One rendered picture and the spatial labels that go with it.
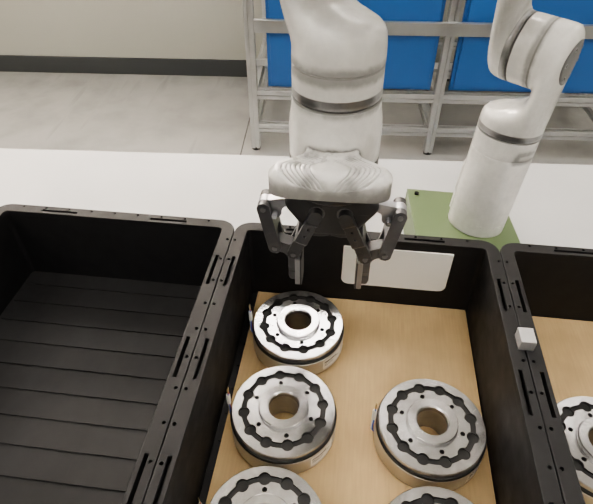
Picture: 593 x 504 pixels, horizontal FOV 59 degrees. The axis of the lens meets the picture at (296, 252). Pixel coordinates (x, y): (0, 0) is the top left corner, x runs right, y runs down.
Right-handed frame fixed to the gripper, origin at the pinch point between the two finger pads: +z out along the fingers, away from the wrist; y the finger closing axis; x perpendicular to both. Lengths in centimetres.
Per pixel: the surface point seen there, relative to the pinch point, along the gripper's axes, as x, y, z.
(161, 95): -233, 110, 96
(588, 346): -2.6, -30.3, 11.7
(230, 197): -44, 22, 25
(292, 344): 3.5, 3.4, 8.1
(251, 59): -180, 44, 52
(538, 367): 8.8, -19.2, 1.5
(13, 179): -45, 69, 24
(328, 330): 0.8, -0.3, 8.6
